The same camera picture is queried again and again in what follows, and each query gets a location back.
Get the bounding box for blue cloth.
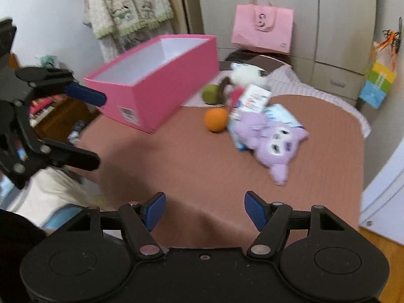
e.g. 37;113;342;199
41;206;87;228

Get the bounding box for green plush toy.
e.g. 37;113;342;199
202;77;233;105

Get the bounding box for cream fleece pants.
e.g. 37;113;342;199
97;22;158;64

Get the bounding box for white plush toy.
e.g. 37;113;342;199
230;63;270;86

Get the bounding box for cream knitted sweater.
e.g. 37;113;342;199
84;0;175;38

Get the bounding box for colourful hanging bag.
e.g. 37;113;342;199
358;39;397;109

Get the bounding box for white cloth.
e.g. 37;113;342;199
0;167;105;228

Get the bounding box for orange hanging ornament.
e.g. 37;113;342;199
381;28;403;56

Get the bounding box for wooden nightstand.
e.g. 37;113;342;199
9;54;102;142

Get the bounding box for row of books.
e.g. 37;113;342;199
29;97;68;127

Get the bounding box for white tissue packet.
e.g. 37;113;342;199
232;84;272;114

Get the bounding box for orange ball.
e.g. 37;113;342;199
204;108;228;132

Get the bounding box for pink cardboard box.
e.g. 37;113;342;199
83;35;220;134

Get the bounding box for white door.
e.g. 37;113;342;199
359;139;404;247

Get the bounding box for purple plush toy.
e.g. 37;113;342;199
228;112;310;186

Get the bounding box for pink paper bag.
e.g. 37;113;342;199
231;0;295;55

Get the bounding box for dark suitcase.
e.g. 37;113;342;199
225;48;292;67

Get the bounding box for blue white wipes packet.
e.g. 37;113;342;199
227;104;305;151

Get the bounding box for striped pillow with brown patch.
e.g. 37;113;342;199
185;55;371;138

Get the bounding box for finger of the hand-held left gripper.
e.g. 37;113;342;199
6;109;101;190
13;66;107;107

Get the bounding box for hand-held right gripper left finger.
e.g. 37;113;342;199
68;192;166;261

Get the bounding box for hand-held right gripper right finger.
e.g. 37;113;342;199
245;191;345;258

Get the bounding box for beige wardrobe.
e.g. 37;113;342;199
177;0;404;111

